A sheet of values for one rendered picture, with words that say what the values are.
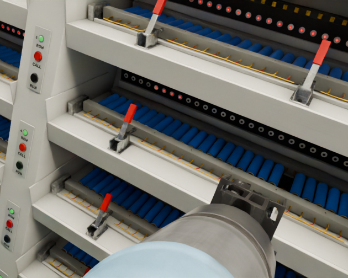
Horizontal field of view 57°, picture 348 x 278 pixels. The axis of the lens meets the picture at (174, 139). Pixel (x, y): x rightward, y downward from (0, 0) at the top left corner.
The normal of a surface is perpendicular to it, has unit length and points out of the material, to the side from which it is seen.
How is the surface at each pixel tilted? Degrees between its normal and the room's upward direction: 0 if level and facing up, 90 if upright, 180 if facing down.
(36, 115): 90
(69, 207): 18
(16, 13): 108
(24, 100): 90
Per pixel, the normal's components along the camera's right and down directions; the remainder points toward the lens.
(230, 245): 0.55, -0.81
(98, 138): 0.15, -0.81
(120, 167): -0.48, 0.44
